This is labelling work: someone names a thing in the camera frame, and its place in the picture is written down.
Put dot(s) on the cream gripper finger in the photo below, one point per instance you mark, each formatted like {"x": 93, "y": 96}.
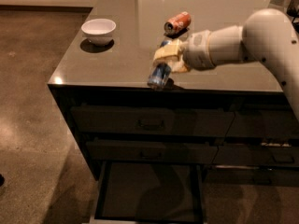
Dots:
{"x": 170, "y": 51}
{"x": 179, "y": 67}

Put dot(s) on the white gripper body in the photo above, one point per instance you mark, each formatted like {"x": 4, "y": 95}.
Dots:
{"x": 196, "y": 50}

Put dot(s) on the blue silver redbull can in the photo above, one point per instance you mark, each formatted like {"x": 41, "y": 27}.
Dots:
{"x": 160, "y": 72}

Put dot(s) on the orange soda can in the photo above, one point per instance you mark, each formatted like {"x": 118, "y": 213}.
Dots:
{"x": 178, "y": 23}

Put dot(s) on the dark counter cabinet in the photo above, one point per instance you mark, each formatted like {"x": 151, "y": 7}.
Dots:
{"x": 198, "y": 82}

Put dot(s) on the top left drawer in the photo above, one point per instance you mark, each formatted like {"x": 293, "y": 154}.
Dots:
{"x": 153, "y": 121}

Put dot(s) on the middle left drawer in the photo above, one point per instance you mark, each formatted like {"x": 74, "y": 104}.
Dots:
{"x": 117, "y": 150}

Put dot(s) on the top right drawer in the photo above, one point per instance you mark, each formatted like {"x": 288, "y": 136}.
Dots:
{"x": 258, "y": 123}

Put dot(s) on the dark object counter corner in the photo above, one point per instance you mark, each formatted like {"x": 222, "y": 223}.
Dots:
{"x": 293, "y": 12}

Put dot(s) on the middle right drawer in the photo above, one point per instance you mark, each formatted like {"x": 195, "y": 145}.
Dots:
{"x": 249, "y": 155}

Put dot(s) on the open bottom left drawer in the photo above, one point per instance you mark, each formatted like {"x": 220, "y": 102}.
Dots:
{"x": 149, "y": 193}

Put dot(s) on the white ceramic bowl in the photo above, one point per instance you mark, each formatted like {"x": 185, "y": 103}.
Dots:
{"x": 99, "y": 31}

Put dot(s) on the dark object floor edge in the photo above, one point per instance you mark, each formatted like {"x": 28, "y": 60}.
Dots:
{"x": 2, "y": 180}

